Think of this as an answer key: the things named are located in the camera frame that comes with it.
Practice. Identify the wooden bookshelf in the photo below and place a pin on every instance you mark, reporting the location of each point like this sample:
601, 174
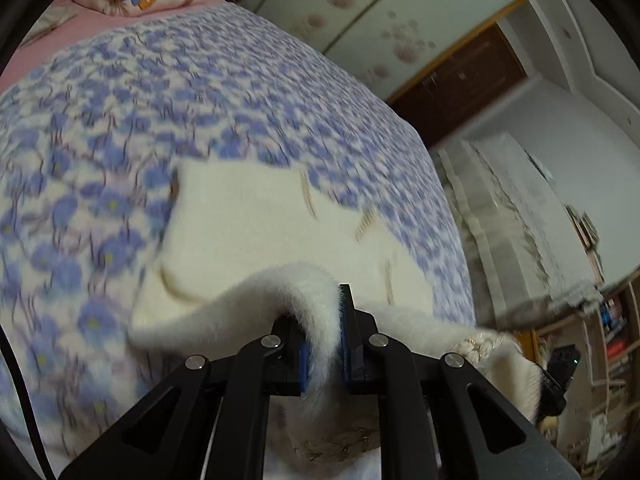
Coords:
610, 350

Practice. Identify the blue floral blanket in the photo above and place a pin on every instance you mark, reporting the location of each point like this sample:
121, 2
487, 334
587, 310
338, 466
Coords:
200, 85

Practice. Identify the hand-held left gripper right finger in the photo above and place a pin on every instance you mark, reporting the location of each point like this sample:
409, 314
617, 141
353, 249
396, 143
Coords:
346, 360

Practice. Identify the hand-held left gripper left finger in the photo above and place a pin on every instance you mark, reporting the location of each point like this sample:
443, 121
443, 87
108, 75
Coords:
302, 367

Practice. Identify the floral sliding door wardrobe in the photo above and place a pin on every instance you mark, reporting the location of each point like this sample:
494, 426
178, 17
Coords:
380, 15

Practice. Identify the stack of books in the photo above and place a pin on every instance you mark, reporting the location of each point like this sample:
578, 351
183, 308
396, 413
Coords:
582, 227

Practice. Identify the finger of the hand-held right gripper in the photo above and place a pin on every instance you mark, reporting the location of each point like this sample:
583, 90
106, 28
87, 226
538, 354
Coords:
552, 392

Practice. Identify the dark wooden door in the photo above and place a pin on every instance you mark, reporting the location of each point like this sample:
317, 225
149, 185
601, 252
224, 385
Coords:
465, 85

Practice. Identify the pink bed sheet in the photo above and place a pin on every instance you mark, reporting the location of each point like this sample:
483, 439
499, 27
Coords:
55, 20

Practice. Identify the white fluffy cardigan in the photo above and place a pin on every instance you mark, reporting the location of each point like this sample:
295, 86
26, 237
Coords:
250, 220

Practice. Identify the white lace cloth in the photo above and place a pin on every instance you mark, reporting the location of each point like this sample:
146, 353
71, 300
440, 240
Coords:
540, 220

